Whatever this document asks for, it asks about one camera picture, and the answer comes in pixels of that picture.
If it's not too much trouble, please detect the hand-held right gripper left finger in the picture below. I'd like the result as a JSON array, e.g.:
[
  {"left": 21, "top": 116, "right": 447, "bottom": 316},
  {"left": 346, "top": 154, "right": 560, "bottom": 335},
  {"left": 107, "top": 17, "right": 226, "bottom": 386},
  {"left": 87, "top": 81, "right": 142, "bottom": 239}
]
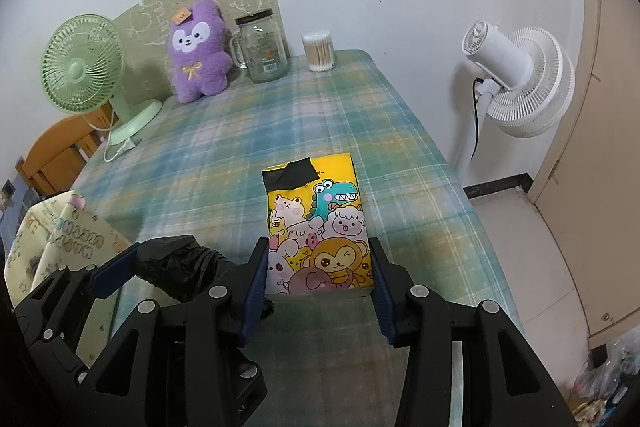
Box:
[{"left": 75, "top": 237, "right": 271, "bottom": 427}]

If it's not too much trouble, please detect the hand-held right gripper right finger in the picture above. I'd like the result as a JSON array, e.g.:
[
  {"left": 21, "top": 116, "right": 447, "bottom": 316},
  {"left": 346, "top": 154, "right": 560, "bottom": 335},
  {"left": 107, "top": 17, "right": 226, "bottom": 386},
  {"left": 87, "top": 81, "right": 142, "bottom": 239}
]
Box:
[{"left": 369, "top": 237, "right": 576, "bottom": 427}]

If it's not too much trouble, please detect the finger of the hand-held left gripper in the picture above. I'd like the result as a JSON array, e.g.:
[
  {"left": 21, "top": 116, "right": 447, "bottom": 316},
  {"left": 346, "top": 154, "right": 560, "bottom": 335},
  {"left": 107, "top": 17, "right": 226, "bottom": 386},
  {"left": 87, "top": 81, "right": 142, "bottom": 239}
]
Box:
[
  {"left": 14, "top": 243, "right": 144, "bottom": 390},
  {"left": 212, "top": 252, "right": 247, "bottom": 281}
]

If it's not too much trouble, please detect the black plastic bag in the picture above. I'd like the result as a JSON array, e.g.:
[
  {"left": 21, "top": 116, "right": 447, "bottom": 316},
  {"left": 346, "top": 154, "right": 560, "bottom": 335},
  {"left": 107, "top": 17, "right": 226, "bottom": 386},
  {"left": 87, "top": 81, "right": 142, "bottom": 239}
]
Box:
[{"left": 135, "top": 235, "right": 224, "bottom": 303}]

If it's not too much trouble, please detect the yellow patterned fabric storage box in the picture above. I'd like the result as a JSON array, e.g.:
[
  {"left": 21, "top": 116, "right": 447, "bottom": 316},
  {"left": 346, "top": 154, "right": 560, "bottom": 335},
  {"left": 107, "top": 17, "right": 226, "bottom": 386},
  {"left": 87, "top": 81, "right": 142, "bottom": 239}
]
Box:
[{"left": 4, "top": 190, "right": 134, "bottom": 369}]

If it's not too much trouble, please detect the yellow cartoon tissue pack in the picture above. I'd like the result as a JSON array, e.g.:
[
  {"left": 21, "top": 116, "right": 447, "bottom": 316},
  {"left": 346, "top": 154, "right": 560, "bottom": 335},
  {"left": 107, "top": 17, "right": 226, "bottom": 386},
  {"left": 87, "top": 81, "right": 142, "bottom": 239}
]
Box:
[{"left": 262, "top": 153, "right": 376, "bottom": 301}]

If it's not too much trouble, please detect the wooden chair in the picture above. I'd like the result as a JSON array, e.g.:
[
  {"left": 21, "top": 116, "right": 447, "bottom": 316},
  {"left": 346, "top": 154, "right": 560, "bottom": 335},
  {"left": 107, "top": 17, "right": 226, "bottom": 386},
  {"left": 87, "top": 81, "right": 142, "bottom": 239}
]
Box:
[{"left": 15, "top": 104, "right": 119, "bottom": 200}]

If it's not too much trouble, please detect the green desk fan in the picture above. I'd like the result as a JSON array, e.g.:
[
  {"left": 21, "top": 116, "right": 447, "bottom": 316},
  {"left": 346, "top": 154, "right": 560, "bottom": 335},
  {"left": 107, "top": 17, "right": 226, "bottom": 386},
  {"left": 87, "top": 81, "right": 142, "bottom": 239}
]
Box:
[{"left": 41, "top": 13, "right": 164, "bottom": 146}]

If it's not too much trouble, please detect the purple plush toy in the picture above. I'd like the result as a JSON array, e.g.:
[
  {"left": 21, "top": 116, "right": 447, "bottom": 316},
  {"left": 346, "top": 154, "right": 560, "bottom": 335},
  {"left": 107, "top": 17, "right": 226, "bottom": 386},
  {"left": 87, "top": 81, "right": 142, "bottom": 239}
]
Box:
[{"left": 167, "top": 0, "right": 234, "bottom": 104}]

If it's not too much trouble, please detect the glass jar mug black lid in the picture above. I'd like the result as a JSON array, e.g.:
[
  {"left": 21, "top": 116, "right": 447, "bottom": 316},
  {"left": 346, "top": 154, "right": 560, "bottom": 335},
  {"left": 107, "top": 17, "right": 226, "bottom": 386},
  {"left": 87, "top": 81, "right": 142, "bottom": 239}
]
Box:
[{"left": 230, "top": 9, "right": 291, "bottom": 84}]

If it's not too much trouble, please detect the cotton swab container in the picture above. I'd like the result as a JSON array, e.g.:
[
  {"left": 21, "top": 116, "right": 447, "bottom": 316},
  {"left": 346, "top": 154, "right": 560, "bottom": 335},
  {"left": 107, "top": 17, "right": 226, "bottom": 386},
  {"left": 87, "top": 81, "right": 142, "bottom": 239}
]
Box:
[{"left": 301, "top": 29, "right": 337, "bottom": 73}]

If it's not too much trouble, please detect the clear plastic bag of goods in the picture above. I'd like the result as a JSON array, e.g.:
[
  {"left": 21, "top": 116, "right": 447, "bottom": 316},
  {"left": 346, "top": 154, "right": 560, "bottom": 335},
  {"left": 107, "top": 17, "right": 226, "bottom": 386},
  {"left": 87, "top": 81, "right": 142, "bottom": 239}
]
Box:
[{"left": 570, "top": 337, "right": 640, "bottom": 427}]

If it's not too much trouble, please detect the white standing fan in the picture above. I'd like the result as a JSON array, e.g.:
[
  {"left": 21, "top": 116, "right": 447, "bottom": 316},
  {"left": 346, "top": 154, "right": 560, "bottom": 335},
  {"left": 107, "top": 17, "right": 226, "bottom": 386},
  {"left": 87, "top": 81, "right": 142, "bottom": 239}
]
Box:
[{"left": 450, "top": 21, "right": 576, "bottom": 188}]

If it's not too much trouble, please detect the beige wooden door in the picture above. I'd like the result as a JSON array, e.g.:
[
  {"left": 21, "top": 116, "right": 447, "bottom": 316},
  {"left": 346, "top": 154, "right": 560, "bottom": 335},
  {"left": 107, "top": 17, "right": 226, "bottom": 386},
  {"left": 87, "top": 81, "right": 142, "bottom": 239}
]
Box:
[{"left": 527, "top": 0, "right": 640, "bottom": 344}]

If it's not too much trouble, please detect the white fan power cable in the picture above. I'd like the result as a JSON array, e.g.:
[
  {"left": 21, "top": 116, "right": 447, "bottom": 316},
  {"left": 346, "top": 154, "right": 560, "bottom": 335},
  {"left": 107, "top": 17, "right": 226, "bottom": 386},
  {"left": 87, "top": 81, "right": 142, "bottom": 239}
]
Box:
[{"left": 103, "top": 126, "right": 144, "bottom": 163}]

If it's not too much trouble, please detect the black fan power cable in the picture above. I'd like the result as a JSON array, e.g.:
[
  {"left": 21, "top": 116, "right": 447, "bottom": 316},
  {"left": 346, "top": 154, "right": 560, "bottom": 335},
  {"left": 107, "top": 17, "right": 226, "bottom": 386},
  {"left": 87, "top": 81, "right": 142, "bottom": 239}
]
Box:
[{"left": 470, "top": 76, "right": 484, "bottom": 158}]

